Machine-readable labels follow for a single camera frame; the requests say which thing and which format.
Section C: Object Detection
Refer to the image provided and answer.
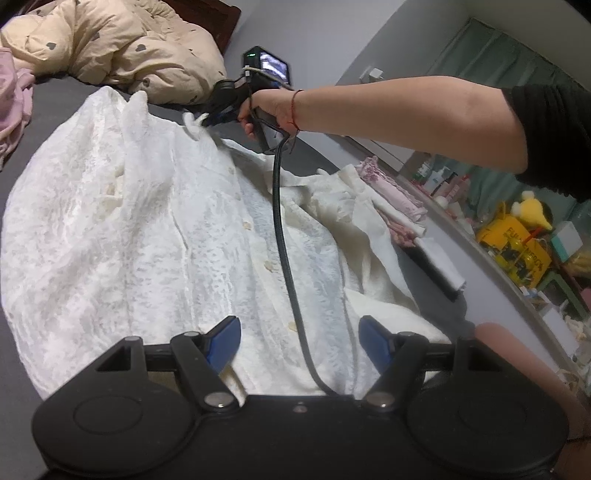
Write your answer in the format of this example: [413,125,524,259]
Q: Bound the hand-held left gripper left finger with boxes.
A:
[95,315,242,414]

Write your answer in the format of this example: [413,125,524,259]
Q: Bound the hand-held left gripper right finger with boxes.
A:
[359,315,504,412]

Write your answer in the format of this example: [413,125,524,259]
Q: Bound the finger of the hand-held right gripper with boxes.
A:
[201,106,239,129]

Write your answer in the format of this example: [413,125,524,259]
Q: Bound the white knit cardigan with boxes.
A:
[0,87,451,402]

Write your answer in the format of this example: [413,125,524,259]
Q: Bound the person's right forearm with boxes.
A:
[288,76,529,175]

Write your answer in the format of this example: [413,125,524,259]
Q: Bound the person's right hand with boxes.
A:
[238,88,296,145]

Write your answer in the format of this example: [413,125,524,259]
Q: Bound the dark wooden headboard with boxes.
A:
[171,0,242,51]

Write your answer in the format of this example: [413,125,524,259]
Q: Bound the white folded cloth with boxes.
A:
[418,237,467,294]

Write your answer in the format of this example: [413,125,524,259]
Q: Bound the white folded garment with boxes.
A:
[390,217,428,236]

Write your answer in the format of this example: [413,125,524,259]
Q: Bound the beige heart print duvet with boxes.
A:
[0,0,228,104]

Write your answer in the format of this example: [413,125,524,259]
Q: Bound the yellow printed box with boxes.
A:
[475,217,552,287]

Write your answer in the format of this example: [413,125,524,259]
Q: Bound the yellow plush toy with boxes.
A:
[510,191,554,232]

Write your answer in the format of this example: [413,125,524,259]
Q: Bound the pink top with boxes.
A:
[0,48,35,171]

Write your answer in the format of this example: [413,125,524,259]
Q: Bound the teal box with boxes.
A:
[551,222,585,261]

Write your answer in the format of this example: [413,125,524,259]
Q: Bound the person's black sleeve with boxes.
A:
[501,84,591,204]

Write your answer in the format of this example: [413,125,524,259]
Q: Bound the red string bracelet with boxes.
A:
[287,89,305,137]

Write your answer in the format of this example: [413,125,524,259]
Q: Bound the black cable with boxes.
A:
[271,92,342,398]

